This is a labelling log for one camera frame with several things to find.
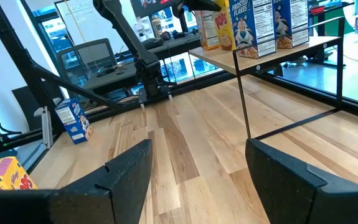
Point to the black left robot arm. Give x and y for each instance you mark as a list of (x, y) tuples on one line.
[(135, 43)]

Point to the grey desk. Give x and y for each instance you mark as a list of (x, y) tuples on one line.
[(119, 77), (178, 43)]

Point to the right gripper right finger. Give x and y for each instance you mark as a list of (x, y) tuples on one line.
[(306, 199)]

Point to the white bottle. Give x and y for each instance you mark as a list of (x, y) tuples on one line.
[(157, 26)]

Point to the wooden shelf black metal frame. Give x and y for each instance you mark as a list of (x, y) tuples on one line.
[(228, 59)]

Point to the blue Frosted Flakes cereal box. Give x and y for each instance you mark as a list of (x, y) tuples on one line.
[(290, 25), (250, 28), (74, 121)]

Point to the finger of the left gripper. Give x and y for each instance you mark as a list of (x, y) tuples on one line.
[(202, 5)]

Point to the grey mesh office chair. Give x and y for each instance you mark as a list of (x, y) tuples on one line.
[(85, 56)]

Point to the orange Mini-Wheats cereal box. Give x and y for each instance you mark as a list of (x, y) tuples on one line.
[(206, 29)]

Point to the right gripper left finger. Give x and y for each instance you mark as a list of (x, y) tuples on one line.
[(88, 202)]

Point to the black computer mouse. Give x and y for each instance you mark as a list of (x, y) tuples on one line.
[(105, 71)]

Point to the silver metal bracket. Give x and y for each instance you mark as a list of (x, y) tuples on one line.
[(46, 127)]

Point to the black aluminium rig frame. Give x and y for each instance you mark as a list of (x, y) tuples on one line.
[(12, 37)]

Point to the yellow Corn Pops cereal box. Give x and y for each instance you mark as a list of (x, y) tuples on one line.
[(4, 174), (223, 28)]

